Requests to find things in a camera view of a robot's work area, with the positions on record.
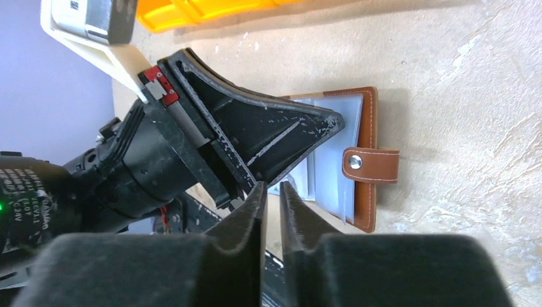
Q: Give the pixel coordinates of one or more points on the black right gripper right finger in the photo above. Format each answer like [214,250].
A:
[325,267]

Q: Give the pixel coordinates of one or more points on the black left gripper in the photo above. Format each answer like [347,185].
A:
[222,136]

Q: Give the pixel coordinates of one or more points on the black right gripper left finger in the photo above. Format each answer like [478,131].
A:
[221,267]

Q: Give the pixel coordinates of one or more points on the brown leather card holder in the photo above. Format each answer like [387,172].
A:
[366,164]

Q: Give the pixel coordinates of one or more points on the yellow three-compartment plastic bin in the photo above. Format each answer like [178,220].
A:
[163,15]

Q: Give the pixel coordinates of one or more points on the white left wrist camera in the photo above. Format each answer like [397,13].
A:
[100,32]

